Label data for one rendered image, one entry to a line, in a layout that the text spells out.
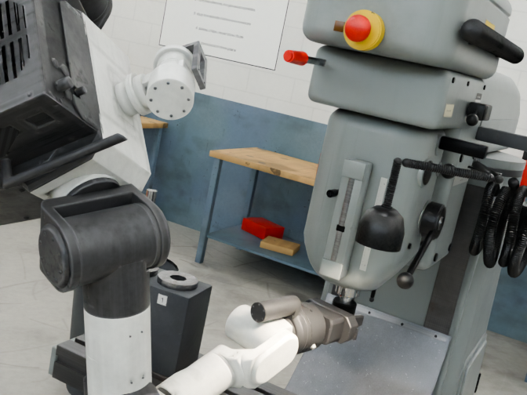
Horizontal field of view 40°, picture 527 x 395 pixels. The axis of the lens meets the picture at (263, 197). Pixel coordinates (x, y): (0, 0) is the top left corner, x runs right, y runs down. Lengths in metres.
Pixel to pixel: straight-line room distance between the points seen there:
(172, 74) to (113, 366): 0.40
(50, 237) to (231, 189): 5.41
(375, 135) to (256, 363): 0.44
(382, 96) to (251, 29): 5.06
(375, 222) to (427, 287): 0.68
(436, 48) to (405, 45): 0.05
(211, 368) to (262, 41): 5.17
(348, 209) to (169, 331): 0.52
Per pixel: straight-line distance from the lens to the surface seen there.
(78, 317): 3.37
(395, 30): 1.14
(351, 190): 1.25
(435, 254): 1.49
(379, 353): 1.79
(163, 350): 1.60
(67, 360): 1.70
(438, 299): 1.76
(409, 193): 1.29
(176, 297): 1.55
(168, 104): 1.03
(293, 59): 1.15
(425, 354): 1.77
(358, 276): 1.31
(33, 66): 0.92
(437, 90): 1.21
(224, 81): 6.35
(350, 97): 1.25
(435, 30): 1.13
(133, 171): 1.04
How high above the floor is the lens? 1.71
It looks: 12 degrees down
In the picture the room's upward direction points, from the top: 12 degrees clockwise
